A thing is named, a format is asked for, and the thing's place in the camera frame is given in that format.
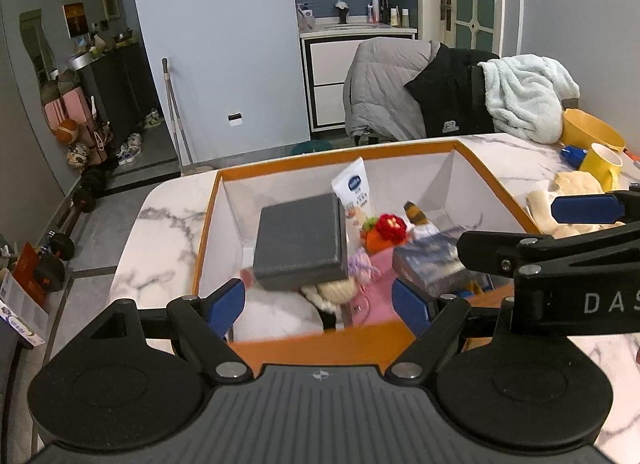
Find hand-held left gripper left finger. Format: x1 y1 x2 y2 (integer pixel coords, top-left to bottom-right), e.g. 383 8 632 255
90 278 254 386

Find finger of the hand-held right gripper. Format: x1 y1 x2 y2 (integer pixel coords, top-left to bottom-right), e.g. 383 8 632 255
551 190 640 225
457 224 640 277

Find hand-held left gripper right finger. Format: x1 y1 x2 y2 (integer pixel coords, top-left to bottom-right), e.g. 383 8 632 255
386 278 551 384

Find pink pouch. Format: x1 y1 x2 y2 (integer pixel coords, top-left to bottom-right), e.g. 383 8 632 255
345 249 401 329

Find dark printed box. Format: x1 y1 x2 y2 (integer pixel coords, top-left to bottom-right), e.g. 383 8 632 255
391 225 488 297

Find red orange crochet toy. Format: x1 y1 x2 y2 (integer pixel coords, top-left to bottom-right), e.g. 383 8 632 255
361 213 408 253

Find white crochet bunny toy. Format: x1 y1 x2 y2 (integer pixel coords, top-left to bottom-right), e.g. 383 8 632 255
300 278 361 332

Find orange cardboard box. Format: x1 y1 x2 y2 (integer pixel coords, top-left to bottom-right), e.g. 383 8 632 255
192 140 543 379

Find dark grey gift box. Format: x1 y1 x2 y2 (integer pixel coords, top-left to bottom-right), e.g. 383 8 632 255
252 192 351 292

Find white lotion tube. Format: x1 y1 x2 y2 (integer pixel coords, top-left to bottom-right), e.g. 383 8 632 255
331 157 373 245

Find cream cloth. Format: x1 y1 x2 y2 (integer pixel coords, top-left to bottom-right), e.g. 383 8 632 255
525 171 626 239

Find yellow mug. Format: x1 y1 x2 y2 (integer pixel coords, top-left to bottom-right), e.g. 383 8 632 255
578 142 624 192

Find lilac crochet piece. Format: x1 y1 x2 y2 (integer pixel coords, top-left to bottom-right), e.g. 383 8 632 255
348 251 381 287

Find yellow bowl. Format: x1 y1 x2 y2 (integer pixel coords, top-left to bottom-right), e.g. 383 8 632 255
559 108 627 153

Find brown and white small toy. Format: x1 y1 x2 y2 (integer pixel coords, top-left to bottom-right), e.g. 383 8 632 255
402 200 441 239

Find light blue towel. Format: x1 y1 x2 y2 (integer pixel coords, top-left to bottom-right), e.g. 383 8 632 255
477 54 582 145

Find black jacket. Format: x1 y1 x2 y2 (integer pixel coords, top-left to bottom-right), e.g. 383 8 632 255
404 42 501 139

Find black dumbbell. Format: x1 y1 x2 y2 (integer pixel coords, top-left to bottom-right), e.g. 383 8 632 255
32 231 77 293
72 168 119 213

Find teal basin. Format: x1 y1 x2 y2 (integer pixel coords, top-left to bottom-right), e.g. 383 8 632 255
290 140 333 155

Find grey padded jacket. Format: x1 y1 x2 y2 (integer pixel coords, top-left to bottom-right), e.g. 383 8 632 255
342 37 441 141

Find orange carton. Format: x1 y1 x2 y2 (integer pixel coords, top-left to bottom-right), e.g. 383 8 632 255
12 241 40 295

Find white and blue flat box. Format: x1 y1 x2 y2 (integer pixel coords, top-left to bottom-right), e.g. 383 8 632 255
0 269 48 347

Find basketball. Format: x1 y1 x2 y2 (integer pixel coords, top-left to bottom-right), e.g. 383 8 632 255
54 118 81 145

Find black tall cabinet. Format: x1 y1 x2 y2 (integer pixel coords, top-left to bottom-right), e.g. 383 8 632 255
75 41 161 145

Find white vanity cabinet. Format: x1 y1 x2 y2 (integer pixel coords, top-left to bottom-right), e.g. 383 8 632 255
299 24 418 133

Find pink hanging bags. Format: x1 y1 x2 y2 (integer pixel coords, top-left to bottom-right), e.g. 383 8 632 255
42 71 93 135

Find white pump bottle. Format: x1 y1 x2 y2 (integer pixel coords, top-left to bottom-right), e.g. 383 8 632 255
295 2 316 32

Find wavy floor mirror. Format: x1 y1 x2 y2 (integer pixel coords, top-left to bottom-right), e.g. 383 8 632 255
19 8 58 89

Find mop with metal handle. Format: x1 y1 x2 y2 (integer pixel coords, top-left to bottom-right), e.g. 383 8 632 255
161 58 197 175

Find small orange wall picture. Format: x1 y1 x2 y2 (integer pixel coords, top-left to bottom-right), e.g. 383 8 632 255
62 1 88 38

